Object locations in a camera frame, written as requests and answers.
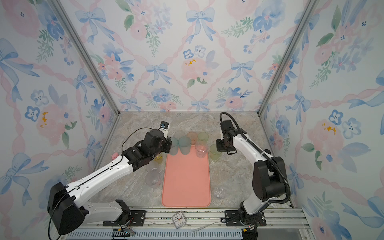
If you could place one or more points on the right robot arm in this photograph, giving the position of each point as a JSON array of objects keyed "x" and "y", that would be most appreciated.
[{"x": 269, "y": 182}]

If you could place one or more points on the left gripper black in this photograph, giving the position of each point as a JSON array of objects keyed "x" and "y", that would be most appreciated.
[{"x": 168, "y": 144}]

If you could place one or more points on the small clear glass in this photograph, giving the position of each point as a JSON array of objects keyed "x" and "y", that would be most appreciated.
[
  {"x": 179, "y": 134},
  {"x": 219, "y": 193}
]

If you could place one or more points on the tall teal textured cup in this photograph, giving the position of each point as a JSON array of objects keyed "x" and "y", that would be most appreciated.
[{"x": 174, "y": 147}]

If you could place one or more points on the pink toy pig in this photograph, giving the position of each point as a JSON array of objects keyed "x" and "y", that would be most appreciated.
[{"x": 114, "y": 156}]

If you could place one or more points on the clear plastic stick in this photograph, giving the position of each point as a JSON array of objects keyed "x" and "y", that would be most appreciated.
[{"x": 203, "y": 227}]

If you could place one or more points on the yellow glass cup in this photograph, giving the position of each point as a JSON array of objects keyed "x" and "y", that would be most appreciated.
[{"x": 159, "y": 158}]

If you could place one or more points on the yellow-green textured cup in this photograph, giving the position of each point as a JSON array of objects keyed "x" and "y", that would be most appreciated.
[{"x": 214, "y": 153}]

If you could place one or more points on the aluminium rail frame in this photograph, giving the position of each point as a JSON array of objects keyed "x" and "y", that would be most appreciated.
[{"x": 199, "y": 224}]

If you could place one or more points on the small white clock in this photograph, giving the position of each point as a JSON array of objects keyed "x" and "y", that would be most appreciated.
[{"x": 179, "y": 220}]

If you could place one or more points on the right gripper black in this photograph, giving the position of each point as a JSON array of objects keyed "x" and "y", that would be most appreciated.
[{"x": 219, "y": 148}]

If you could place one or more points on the pink plastic tray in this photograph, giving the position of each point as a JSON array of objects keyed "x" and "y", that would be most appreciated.
[{"x": 187, "y": 181}]

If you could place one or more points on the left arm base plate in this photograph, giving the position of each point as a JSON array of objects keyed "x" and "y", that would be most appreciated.
[{"x": 135, "y": 218}]

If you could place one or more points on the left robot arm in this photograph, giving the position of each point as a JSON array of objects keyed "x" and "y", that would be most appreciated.
[{"x": 69, "y": 206}]

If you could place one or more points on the clear glass cup lower left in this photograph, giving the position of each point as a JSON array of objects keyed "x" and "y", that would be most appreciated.
[{"x": 153, "y": 179}]

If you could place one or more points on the light green textured cup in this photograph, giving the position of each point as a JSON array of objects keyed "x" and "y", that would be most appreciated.
[{"x": 203, "y": 137}]

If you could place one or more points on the clear glass cup upper left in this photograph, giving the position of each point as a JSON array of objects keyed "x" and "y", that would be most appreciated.
[{"x": 152, "y": 166}]

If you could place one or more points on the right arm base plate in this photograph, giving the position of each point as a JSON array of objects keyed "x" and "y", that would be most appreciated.
[{"x": 236, "y": 218}]

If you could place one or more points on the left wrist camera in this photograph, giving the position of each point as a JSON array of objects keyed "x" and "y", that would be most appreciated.
[{"x": 164, "y": 126}]

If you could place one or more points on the small clear glass back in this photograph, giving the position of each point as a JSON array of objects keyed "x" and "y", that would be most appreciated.
[{"x": 179, "y": 134}]

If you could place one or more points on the clear textured cup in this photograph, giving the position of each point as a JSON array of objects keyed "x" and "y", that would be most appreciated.
[{"x": 201, "y": 149}]

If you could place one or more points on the small clear glass front right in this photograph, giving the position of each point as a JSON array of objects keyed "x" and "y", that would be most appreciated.
[{"x": 219, "y": 193}]

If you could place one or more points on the orange textured cup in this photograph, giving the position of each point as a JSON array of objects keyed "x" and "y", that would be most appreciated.
[{"x": 193, "y": 136}]

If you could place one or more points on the clear glass cup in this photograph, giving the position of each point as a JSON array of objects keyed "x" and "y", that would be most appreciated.
[
  {"x": 153, "y": 179},
  {"x": 152, "y": 166}
]

